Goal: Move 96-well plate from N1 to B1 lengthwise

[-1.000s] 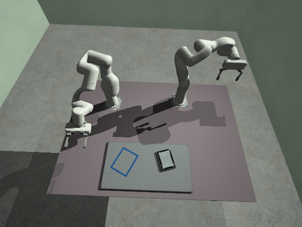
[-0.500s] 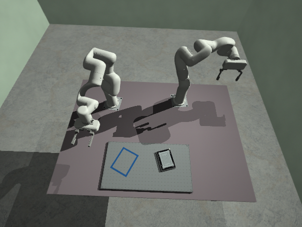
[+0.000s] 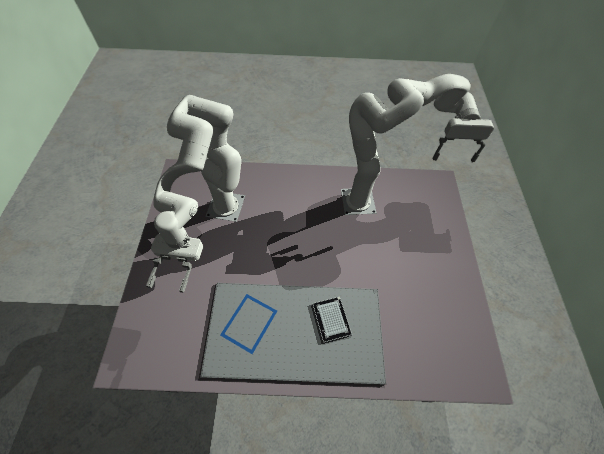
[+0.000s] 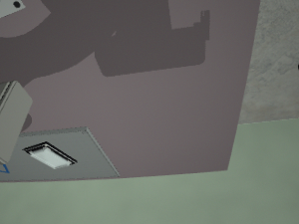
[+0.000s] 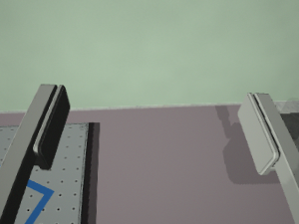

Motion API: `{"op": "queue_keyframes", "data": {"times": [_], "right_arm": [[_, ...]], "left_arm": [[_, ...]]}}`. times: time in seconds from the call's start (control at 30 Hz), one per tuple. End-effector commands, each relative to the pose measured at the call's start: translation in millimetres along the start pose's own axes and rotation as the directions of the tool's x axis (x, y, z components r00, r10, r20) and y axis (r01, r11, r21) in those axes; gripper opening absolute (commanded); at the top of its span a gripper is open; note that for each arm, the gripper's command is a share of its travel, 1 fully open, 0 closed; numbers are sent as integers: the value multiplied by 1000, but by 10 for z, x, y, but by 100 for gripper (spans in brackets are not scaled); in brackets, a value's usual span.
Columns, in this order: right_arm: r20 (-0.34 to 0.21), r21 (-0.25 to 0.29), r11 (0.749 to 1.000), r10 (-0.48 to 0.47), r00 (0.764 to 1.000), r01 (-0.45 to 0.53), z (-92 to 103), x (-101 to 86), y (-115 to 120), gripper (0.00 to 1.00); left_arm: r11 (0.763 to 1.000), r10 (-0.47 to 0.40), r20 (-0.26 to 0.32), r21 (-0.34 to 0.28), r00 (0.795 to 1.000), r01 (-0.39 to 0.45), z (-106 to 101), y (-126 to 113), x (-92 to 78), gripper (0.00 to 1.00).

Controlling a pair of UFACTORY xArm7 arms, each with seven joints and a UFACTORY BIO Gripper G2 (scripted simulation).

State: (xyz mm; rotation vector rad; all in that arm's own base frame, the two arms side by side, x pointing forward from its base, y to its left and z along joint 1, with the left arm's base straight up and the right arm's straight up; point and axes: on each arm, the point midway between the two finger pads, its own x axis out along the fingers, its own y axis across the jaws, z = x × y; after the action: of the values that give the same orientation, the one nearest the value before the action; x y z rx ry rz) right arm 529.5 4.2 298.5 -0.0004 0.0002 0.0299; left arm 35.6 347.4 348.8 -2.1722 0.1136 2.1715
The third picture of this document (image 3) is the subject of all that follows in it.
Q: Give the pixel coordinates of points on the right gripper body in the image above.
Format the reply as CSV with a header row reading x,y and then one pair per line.
x,y
191,250

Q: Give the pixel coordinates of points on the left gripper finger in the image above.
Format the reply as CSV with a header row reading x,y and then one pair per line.
x,y
475,156
437,153

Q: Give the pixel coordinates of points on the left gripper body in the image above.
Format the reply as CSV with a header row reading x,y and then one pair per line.
x,y
466,128

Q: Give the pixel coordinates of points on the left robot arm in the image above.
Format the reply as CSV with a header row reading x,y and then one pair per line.
x,y
368,114

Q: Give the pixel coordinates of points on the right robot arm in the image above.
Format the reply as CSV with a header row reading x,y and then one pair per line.
x,y
221,170

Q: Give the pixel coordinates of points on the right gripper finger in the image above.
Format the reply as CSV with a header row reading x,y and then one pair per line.
x,y
185,280
156,261

